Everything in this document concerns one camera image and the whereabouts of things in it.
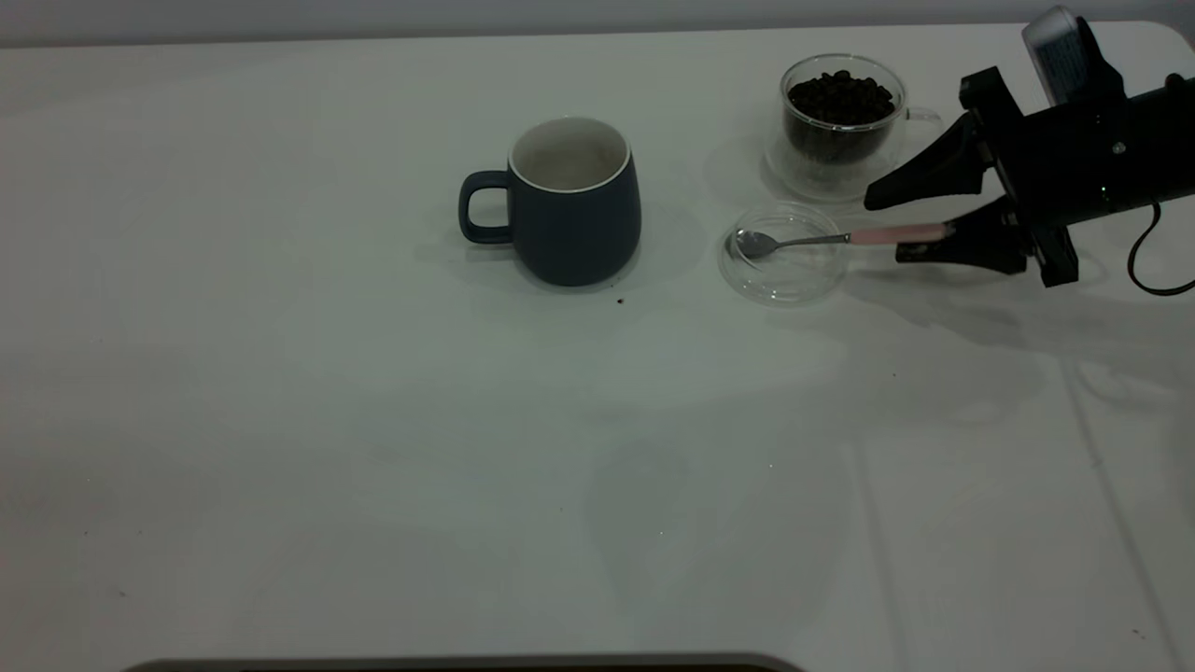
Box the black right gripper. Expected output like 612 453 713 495
863 65 1195 288

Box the metal spoon with pink handle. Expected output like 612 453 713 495
734 222 955 261

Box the dark blue-grey ceramic mug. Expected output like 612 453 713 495
457 116 643 287

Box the dark coffee beans heap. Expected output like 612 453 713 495
787 69 895 165

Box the clear glass saucer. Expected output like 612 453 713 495
717 203 851 307

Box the clear double-wall glass cup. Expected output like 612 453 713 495
764 53 944 203

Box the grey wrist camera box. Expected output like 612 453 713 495
1020 5 1127 109

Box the black cable loop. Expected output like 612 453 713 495
1127 200 1195 298

